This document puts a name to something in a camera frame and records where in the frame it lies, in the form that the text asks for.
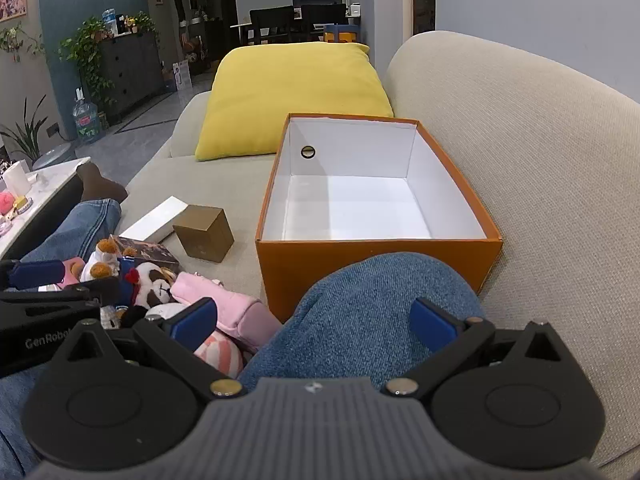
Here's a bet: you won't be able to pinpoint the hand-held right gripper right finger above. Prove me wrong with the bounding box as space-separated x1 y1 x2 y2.
380 297 571 398

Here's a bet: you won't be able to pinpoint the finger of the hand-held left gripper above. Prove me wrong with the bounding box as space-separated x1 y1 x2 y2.
0 276 122 306
0 259 67 291

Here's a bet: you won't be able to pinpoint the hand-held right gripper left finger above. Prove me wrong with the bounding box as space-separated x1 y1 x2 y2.
52 297 244 401

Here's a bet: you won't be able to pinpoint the white plush toy black ears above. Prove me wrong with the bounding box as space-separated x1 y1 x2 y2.
120 302 244 380

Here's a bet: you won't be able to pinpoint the pink fabric pouch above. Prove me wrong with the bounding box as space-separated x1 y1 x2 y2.
170 271 283 352

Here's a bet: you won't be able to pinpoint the brown dog plush toy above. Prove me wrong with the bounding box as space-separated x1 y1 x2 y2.
80 237 178 311

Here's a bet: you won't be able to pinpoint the red and black small box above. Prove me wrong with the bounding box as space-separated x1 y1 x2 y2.
109 234 181 273

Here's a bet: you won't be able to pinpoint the gold cube box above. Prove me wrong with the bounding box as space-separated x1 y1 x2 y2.
172 205 236 264

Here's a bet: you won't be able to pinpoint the white box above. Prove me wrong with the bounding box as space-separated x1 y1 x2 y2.
120 196 190 243

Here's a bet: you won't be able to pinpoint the orange cardboard box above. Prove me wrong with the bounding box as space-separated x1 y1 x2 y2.
255 113 503 323

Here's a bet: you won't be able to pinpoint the person's left leg in jeans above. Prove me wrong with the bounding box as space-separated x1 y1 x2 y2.
0 199 123 478

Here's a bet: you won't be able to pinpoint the marble top coffee table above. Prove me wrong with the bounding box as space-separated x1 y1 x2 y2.
0 156 93 261

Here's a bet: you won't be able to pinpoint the brown sock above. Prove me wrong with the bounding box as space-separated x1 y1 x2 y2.
76 161 128 204

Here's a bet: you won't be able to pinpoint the grey round stool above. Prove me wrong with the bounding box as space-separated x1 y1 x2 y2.
32 142 78 171

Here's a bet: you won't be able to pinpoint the long leaf floor plant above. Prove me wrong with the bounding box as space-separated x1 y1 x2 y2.
0 95 48 163

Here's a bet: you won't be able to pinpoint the large water jug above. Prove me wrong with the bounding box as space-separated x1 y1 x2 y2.
72 87 103 143

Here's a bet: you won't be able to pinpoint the beige fabric sofa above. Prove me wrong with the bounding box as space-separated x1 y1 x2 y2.
117 30 640 468

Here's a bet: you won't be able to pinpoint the dark grey drawer cabinet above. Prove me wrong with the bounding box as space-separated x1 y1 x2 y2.
97 30 163 126

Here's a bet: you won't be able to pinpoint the trailing green potted plant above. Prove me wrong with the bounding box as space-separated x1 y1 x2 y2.
57 17 118 106

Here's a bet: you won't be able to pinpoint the yellow pillow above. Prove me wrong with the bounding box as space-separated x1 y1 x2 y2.
195 41 394 162

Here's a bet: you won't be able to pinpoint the yellow flowering potted plant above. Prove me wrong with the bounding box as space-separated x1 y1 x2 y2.
125 11 158 36

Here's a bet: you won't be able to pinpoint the blue and yellow stool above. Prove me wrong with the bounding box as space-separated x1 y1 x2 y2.
323 24 360 43

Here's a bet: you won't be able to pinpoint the black dining chair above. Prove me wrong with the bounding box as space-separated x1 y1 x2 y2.
300 4 348 41
249 6 295 46

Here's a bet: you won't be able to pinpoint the hanging wall plant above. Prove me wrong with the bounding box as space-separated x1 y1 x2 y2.
0 22 46 63

